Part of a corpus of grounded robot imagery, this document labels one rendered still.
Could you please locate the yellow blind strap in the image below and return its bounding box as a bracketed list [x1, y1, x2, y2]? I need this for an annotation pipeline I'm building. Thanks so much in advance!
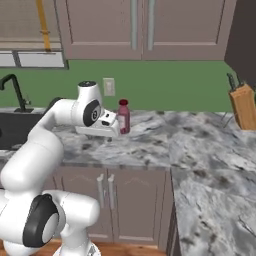
[35, 0, 52, 53]

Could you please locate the grey base cupboard handle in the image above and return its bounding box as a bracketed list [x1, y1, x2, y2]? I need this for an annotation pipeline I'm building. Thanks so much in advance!
[107, 173, 116, 211]
[96, 173, 106, 210]

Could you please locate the window with blind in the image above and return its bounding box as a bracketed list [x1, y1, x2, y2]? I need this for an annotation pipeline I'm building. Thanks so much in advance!
[0, 0, 70, 70]

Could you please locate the dark tall cabinet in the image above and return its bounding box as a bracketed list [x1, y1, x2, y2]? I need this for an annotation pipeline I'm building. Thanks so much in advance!
[223, 0, 256, 88]

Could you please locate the wooden knife block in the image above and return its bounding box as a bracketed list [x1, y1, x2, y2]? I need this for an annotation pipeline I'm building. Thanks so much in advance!
[226, 72, 256, 131]

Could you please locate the white wall socket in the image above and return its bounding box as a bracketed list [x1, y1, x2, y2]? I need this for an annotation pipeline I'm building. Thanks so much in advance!
[102, 77, 116, 97]

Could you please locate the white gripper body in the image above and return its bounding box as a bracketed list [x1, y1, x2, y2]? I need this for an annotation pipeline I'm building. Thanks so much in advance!
[74, 119, 121, 138]

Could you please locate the grey wall cupboard handle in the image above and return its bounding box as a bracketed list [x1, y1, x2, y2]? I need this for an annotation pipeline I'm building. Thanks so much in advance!
[130, 0, 139, 51]
[147, 0, 156, 52]

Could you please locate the taupe wall cupboard door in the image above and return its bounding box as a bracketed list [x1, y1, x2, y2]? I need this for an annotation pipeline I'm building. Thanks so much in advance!
[54, 0, 144, 61]
[142, 0, 238, 62]

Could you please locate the dark red drink bottle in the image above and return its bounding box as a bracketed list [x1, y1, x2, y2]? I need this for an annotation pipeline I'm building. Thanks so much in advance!
[116, 98, 132, 135]

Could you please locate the black sink tap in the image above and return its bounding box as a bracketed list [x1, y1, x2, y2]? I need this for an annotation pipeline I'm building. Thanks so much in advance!
[0, 73, 35, 114]

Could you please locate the black sink basin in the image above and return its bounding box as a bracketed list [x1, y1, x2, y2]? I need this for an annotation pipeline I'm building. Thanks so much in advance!
[0, 111, 48, 151]

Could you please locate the taupe base cupboard door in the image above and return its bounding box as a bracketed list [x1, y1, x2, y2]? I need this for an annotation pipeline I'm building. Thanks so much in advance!
[106, 167, 174, 249]
[43, 165, 114, 244]

